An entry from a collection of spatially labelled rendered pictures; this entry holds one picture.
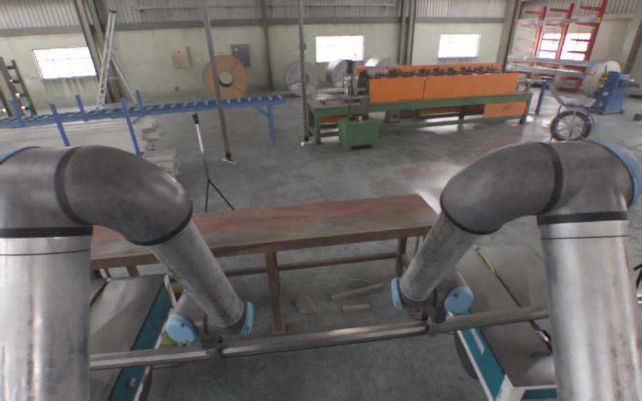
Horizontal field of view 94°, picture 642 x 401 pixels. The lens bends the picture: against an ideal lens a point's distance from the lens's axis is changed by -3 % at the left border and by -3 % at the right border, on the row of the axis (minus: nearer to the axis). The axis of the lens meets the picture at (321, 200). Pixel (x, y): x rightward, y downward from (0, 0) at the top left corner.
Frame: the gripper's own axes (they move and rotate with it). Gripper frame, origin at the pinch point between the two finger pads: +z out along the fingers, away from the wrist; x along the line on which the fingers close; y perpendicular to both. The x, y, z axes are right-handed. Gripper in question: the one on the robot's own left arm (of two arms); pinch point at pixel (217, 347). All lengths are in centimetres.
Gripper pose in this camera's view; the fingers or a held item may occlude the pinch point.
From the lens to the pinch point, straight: 131.0
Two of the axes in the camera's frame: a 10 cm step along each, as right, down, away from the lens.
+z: 0.3, 8.9, 4.6
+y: -9.9, 0.8, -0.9
